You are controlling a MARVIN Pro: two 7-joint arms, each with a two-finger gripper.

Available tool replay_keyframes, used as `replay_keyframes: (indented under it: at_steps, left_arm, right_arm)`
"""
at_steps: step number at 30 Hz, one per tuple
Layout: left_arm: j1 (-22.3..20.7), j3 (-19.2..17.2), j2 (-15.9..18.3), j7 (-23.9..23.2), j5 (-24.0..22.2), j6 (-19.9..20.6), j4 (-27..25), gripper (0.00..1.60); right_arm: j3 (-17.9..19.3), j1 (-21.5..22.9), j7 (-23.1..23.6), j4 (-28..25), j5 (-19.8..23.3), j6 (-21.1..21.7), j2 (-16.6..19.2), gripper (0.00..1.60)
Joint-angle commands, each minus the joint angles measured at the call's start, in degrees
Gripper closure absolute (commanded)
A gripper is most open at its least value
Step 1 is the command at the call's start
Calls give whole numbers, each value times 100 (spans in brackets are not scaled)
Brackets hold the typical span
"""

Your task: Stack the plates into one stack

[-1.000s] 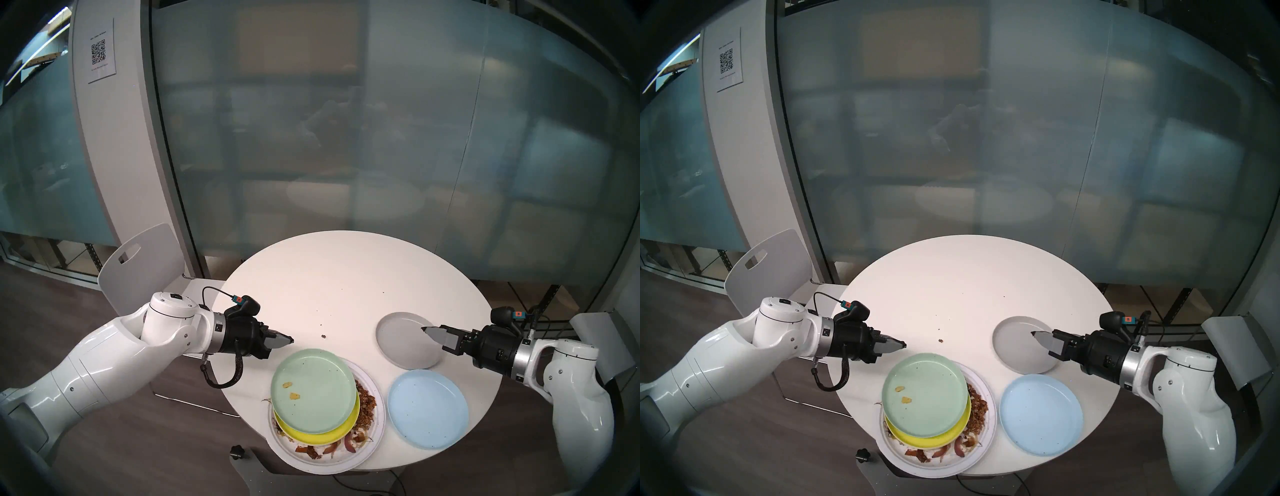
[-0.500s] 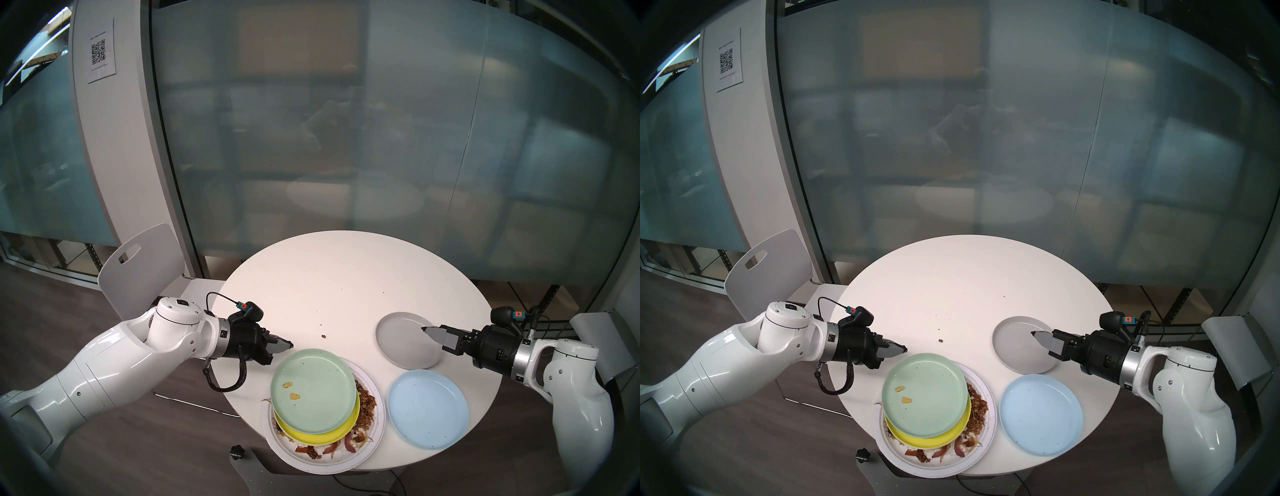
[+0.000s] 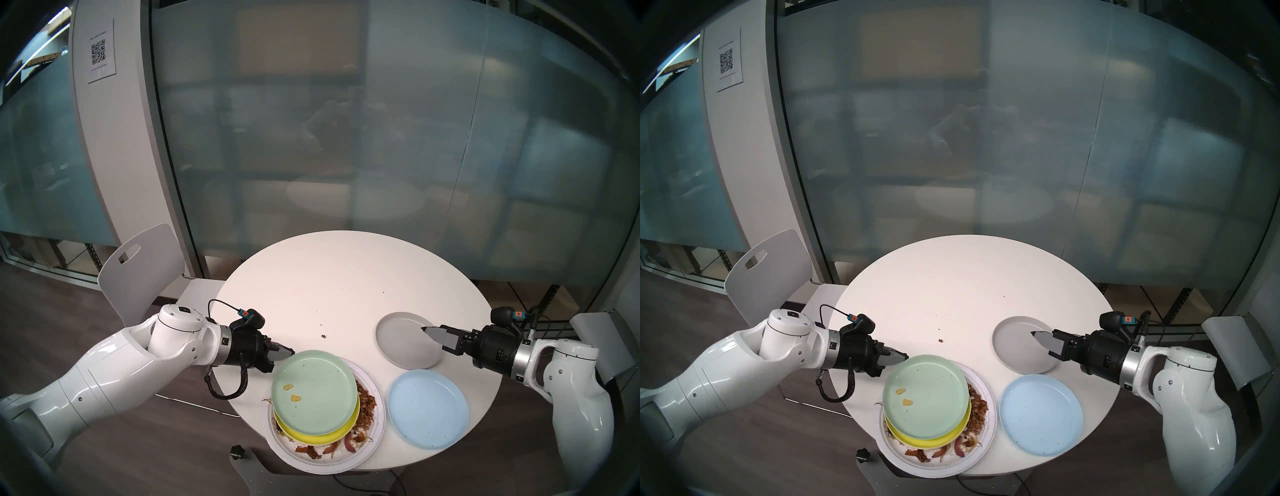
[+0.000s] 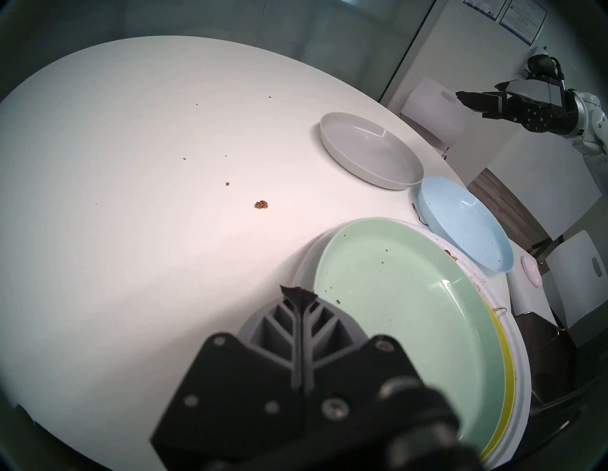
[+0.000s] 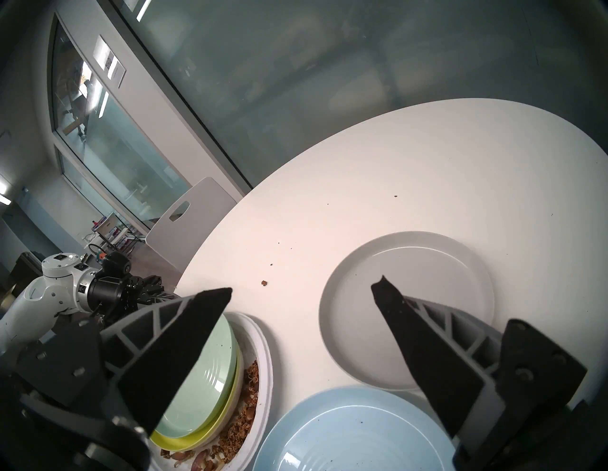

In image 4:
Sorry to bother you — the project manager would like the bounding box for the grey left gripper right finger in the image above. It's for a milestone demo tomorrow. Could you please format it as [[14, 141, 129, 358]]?
[[300, 292, 424, 471]]

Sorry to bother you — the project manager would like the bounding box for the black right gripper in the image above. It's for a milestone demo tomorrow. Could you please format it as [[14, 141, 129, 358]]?
[[455, 79, 582, 139]]

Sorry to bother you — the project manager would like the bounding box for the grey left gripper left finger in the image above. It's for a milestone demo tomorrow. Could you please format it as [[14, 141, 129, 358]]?
[[151, 285, 312, 471]]

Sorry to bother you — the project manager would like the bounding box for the mint green plastic plate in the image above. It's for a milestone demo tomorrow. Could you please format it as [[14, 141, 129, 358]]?
[[313, 219, 506, 459]]

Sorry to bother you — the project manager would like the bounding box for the light blue plastic plate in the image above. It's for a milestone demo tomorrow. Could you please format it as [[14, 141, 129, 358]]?
[[417, 176, 514, 276]]

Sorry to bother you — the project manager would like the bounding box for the grey plastic plate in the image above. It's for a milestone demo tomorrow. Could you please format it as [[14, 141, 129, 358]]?
[[319, 112, 424, 190]]

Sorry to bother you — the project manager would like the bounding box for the yellow plastic plate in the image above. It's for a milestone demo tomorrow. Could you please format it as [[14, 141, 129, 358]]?
[[482, 294, 516, 463]]

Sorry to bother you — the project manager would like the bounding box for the white plastic chair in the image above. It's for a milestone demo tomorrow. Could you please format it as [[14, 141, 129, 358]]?
[[545, 230, 608, 348], [399, 76, 469, 157]]

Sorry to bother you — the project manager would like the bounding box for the large white paper plate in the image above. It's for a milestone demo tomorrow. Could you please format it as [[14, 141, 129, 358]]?
[[292, 216, 532, 471]]

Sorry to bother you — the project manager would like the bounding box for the pale pink round disc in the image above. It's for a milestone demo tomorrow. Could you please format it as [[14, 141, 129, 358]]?
[[520, 255, 543, 288]]

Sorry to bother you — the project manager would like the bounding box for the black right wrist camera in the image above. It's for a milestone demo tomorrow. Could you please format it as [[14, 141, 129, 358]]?
[[526, 54, 565, 82]]

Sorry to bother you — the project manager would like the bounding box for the blue bordered wall poster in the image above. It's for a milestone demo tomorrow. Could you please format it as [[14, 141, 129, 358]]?
[[463, 0, 507, 22], [499, 0, 547, 46]]

